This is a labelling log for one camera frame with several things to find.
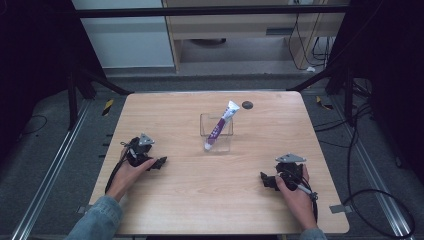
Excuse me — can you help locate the person's right hand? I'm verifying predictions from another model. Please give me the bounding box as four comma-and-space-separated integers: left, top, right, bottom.
274, 164, 318, 232

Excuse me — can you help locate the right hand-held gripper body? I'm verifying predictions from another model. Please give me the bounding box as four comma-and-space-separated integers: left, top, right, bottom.
274, 152, 308, 193

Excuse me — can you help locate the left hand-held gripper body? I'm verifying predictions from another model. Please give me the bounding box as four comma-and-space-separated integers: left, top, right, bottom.
123, 133, 158, 168

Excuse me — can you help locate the person's left hand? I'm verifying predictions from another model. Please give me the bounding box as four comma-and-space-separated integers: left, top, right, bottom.
105, 147, 158, 203

